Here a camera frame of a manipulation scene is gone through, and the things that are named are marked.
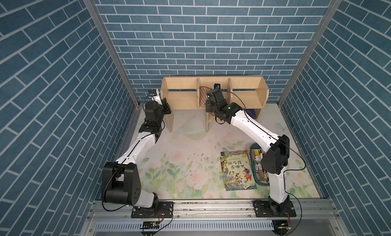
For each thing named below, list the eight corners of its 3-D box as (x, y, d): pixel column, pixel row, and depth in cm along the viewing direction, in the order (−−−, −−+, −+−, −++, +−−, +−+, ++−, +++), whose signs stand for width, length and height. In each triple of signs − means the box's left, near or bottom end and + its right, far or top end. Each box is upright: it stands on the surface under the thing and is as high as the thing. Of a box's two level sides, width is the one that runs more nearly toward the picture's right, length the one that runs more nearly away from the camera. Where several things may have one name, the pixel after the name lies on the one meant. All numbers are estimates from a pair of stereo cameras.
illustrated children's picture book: (222, 190, 82) (223, 189, 80) (219, 152, 96) (220, 150, 95) (256, 190, 82) (258, 189, 80) (248, 152, 97) (249, 150, 95)
